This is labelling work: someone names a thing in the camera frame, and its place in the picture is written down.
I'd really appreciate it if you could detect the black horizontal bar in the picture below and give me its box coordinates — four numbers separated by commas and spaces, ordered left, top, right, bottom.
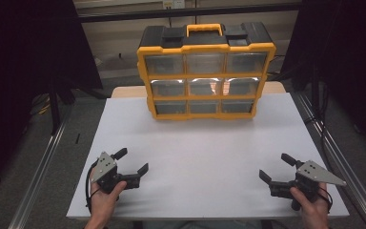
75, 3, 301, 24

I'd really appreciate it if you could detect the yellow black drawer organizer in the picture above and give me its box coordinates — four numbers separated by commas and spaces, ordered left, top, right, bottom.
136, 22, 277, 121

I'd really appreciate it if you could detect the person's right hand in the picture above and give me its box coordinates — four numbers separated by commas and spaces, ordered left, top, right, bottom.
289, 181, 332, 229

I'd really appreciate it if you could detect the black curtain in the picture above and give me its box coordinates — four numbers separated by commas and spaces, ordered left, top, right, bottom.
280, 0, 366, 160
0, 0, 104, 198

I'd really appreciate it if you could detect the black metal stand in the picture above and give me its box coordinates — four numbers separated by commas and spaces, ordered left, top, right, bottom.
47, 75, 77, 135

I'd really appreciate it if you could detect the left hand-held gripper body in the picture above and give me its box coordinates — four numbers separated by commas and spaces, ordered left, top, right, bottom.
90, 151, 141, 202

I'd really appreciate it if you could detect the person's left hand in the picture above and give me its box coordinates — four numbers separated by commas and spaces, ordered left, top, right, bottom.
88, 167, 129, 229

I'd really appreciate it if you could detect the white wall socket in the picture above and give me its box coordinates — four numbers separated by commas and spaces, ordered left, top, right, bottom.
162, 0, 186, 10

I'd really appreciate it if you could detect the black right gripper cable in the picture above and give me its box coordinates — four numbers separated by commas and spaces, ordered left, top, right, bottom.
317, 185, 334, 213

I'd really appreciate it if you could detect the yellow floor cable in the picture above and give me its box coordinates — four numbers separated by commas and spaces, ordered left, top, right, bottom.
37, 103, 51, 115

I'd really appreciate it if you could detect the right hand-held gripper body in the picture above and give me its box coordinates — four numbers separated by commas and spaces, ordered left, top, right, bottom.
268, 159, 348, 212

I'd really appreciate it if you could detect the clear plastic organizer drawer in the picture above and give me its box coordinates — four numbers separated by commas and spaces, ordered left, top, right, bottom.
150, 79, 186, 97

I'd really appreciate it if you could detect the grid of clear drawers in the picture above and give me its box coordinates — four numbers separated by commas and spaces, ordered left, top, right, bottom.
144, 52, 268, 115

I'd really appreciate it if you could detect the aluminium floor rail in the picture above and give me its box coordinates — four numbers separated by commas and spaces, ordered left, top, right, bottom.
8, 122, 68, 229
294, 92, 366, 229

